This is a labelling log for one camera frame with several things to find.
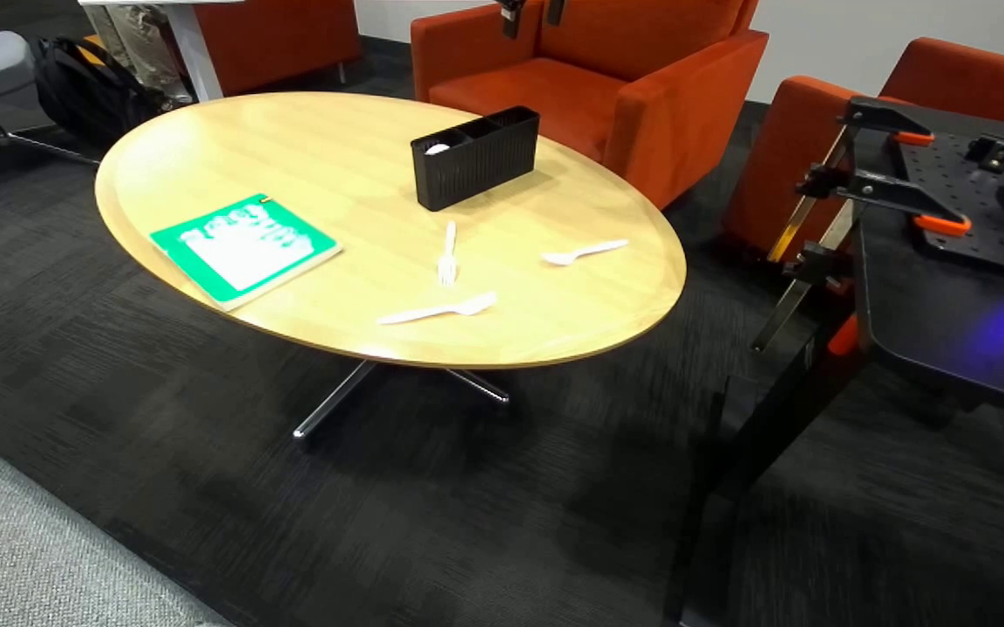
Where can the orange armchair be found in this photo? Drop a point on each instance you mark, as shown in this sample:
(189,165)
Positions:
(801,123)
(649,87)
(260,43)

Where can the orange handled clamp lower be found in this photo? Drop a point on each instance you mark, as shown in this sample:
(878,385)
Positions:
(812,263)

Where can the round wooden table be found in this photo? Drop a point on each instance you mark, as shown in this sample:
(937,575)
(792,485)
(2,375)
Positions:
(342,162)

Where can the white plastic spoon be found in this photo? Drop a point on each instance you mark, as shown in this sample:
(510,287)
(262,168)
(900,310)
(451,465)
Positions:
(562,260)

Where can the orange handled clamp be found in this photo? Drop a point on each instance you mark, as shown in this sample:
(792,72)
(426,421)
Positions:
(812,263)
(889,123)

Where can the orange armchair right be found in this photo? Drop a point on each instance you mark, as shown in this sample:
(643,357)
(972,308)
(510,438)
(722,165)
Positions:
(801,123)

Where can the black backpack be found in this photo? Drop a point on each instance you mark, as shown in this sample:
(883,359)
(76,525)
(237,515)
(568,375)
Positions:
(87,93)

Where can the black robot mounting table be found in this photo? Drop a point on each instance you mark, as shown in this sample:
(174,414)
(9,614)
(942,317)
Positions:
(857,478)

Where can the orange armchair centre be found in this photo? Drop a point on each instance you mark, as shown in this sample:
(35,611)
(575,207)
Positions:
(649,87)

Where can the green printed sheet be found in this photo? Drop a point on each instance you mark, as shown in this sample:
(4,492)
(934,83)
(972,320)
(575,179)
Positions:
(244,247)

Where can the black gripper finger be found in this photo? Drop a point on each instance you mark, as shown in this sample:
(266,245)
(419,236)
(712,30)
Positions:
(556,11)
(510,16)

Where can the black cutlery stand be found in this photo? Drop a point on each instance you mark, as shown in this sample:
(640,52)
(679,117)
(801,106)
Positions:
(477,153)

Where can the orange handled clamp upper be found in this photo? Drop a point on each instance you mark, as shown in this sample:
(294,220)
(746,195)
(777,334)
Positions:
(889,123)

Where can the orange armchair back left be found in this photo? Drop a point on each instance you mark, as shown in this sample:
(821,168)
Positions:
(260,43)

